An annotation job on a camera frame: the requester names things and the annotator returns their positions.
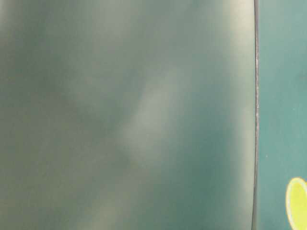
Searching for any yellow plastic cup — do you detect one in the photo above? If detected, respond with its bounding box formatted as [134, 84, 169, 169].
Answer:
[285, 177, 307, 230]

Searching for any dark blurred foreground panel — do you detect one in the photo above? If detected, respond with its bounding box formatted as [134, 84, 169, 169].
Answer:
[0, 0, 255, 230]

